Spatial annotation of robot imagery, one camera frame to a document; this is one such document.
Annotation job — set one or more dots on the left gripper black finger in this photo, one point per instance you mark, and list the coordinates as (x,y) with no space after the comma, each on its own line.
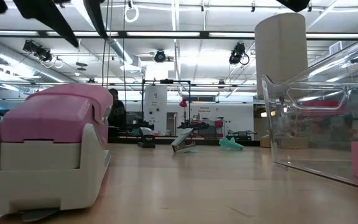
(96,15)
(47,15)

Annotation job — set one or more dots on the pink and white stapler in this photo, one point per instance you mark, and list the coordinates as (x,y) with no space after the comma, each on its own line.
(42,124)

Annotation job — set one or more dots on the light blue stapler remover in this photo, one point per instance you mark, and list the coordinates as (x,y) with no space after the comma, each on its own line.
(182,138)

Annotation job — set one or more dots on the teal stapler remover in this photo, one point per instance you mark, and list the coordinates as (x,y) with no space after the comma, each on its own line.
(230,144)

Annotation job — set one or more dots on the black overhead light bar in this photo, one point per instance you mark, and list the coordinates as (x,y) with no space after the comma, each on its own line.
(163,34)

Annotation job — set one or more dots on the person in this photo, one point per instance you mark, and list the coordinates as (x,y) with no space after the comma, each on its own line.
(117,112)

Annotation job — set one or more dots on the pink desk lamp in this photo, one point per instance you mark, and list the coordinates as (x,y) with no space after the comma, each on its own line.
(183,102)

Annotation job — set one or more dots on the clear plastic bin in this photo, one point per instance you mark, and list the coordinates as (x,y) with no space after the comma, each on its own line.
(315,140)

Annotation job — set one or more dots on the cardboard box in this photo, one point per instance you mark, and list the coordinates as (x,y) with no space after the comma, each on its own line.
(264,141)

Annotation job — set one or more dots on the black ceiling camera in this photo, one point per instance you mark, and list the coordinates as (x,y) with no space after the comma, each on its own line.
(159,56)
(237,53)
(37,49)

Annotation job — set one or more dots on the silver ventilation duct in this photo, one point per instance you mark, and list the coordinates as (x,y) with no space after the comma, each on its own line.
(120,49)

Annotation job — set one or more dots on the black background frame stand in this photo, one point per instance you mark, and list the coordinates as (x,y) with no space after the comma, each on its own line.
(166,81)

